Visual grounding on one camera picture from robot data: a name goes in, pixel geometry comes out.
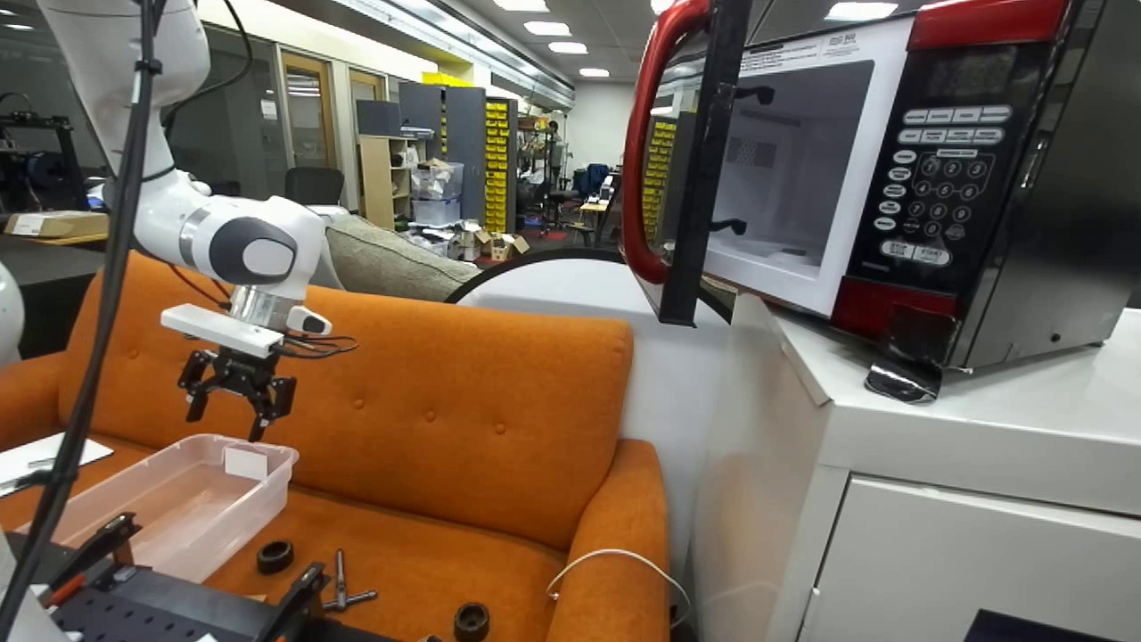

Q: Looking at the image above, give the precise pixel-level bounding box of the white cabinet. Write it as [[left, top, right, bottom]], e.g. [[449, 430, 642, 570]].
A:
[[691, 292, 1141, 642]]

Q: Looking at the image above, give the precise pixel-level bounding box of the white round table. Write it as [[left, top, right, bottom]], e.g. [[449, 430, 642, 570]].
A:
[[445, 242, 730, 332]]

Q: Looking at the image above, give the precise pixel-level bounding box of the orange fabric sofa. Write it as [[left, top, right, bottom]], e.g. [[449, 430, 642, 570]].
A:
[[0, 244, 677, 642]]

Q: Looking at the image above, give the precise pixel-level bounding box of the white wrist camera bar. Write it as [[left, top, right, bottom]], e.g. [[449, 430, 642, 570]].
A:
[[157, 299, 287, 362]]

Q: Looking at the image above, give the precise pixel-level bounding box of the cardboard box on desk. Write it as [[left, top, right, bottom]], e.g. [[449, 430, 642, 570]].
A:
[[3, 210, 114, 244]]

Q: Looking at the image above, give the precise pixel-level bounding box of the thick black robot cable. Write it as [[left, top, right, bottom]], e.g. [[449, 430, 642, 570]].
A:
[[0, 0, 169, 637]]

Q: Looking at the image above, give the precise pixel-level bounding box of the red and black microwave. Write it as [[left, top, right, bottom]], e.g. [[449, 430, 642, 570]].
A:
[[615, 0, 1141, 404]]

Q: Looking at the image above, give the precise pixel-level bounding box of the white thin cable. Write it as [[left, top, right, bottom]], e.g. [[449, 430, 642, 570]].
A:
[[540, 544, 694, 631]]

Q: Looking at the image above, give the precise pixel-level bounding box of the white paper sheet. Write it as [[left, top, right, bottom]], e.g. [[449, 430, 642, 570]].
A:
[[0, 429, 118, 490]]

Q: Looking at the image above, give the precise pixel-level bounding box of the beige grey cushion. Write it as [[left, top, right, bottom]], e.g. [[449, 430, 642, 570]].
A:
[[319, 215, 483, 304]]

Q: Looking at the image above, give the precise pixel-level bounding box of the clear plastic storage box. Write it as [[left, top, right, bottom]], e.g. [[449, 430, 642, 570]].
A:
[[15, 430, 302, 583]]

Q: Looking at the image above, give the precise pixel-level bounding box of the wooden shelf unit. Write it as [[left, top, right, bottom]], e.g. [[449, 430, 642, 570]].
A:
[[352, 130, 420, 231]]

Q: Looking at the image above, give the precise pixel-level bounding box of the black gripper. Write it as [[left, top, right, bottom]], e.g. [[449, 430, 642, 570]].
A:
[[173, 339, 300, 446]]

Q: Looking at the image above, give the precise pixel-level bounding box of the black office chair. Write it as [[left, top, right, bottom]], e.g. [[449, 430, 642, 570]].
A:
[[280, 164, 348, 210]]

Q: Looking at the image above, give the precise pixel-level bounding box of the black clamp lever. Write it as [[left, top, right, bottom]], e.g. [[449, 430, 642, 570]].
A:
[[251, 559, 332, 642]]

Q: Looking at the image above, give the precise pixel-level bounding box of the grey metal cross wrench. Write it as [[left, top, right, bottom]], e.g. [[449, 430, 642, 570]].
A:
[[317, 544, 382, 616]]

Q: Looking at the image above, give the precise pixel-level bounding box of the black clamp with red handle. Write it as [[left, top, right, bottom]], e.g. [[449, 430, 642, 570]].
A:
[[39, 508, 141, 609]]

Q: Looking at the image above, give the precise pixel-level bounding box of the black vertical pole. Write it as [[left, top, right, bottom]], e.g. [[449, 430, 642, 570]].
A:
[[655, 0, 755, 329]]

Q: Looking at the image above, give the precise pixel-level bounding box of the yellow and black banner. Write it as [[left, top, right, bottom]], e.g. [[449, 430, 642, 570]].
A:
[[477, 96, 518, 238]]

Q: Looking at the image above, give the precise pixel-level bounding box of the black ribbed plastic nut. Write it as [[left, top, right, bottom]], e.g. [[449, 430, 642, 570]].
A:
[[449, 600, 496, 642], [251, 537, 300, 577]]

